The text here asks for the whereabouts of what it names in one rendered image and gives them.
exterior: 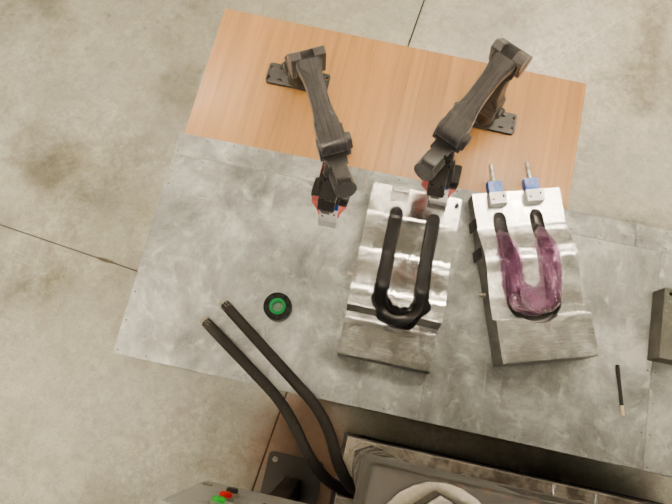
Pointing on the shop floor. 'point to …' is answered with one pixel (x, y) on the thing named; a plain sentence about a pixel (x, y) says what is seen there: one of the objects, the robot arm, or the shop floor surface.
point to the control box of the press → (283, 479)
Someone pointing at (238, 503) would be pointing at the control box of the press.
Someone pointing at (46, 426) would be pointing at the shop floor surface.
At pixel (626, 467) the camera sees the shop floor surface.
